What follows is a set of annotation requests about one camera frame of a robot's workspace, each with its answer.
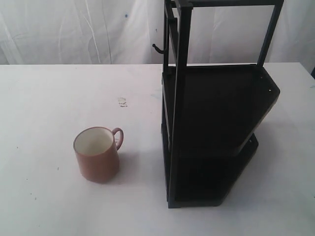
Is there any pink ceramic mug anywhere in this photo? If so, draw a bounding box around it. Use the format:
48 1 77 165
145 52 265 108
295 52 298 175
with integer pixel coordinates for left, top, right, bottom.
73 126 124 184

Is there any black hook on rack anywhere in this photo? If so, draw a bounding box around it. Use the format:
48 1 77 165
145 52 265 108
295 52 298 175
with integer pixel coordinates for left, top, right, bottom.
152 44 166 55

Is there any black two-tier shelf rack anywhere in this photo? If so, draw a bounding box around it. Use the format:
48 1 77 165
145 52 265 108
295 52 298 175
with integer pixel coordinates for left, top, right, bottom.
158 0 283 208

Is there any smudged tape mark on table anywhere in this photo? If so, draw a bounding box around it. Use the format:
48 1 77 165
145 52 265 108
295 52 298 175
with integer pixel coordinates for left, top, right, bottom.
118 97 127 107

